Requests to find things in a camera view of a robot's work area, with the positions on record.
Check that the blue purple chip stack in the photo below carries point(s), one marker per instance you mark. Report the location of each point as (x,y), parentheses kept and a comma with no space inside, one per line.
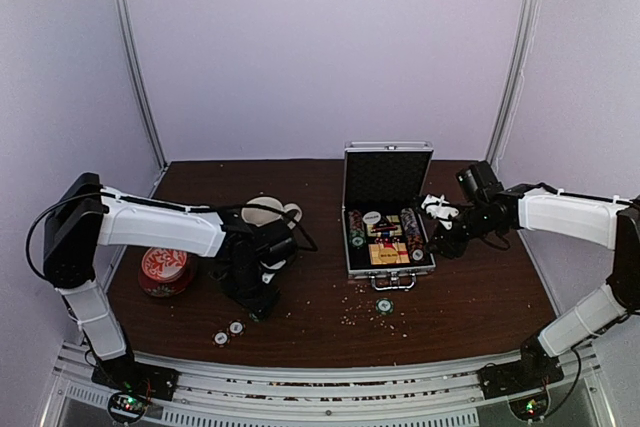
(414,239)

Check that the right aluminium frame post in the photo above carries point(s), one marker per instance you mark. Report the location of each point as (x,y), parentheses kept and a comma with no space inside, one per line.
(513,83)

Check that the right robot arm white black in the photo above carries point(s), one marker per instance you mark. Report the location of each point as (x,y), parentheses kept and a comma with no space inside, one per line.
(611,223)

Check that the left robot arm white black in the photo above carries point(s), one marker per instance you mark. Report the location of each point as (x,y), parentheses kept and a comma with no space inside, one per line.
(90,214)

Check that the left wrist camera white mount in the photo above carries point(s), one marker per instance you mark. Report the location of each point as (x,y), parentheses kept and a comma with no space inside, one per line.
(269,268)

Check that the poker chip white centre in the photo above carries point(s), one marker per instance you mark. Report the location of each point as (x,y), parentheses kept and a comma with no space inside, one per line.
(236,328)

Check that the green red chip stack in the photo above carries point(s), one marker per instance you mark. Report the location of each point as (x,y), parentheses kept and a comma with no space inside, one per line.
(357,234)

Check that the left aluminium frame post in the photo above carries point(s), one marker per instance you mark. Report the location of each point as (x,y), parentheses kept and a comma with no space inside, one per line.
(138,84)

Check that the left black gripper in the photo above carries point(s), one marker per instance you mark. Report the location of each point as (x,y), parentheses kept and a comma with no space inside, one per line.
(262,305)

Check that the yellow big blind button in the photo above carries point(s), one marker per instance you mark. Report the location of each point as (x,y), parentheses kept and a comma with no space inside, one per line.
(387,255)

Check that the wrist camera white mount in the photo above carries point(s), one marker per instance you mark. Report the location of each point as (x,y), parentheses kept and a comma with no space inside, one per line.
(269,268)
(438,208)

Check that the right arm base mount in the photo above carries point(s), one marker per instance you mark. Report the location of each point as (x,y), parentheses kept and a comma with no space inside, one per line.
(520,387)

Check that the white decorated mug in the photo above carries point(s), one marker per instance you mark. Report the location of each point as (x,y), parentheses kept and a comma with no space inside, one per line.
(264,210)

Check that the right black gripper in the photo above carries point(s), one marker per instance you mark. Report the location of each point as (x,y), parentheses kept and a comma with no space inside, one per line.
(448,247)

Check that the red yellow card deck box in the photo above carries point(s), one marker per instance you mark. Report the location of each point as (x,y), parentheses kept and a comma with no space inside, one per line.
(400,248)

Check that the front aluminium rail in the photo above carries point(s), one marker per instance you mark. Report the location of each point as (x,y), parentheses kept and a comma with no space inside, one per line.
(437,394)

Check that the blue yellow card deck box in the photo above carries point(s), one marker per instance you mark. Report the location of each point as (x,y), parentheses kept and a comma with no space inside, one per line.
(383,221)

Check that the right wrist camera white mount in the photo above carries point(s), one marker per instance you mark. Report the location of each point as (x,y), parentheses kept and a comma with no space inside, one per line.
(438,208)

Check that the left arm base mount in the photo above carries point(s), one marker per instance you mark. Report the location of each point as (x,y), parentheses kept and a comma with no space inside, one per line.
(132,398)

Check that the red patterned bowl with lid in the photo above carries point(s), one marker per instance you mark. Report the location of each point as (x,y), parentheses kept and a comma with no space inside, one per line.
(166,272)

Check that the aluminium frame post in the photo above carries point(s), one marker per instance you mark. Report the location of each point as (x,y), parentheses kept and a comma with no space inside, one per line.
(138,84)
(513,83)

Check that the aluminium poker case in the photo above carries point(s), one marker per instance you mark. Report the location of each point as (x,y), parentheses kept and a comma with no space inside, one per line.
(385,177)

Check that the black red triangle all-in marker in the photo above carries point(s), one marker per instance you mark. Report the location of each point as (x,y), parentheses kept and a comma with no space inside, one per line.
(386,230)

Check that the white dealer button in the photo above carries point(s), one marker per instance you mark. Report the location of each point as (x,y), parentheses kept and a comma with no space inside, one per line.
(372,217)

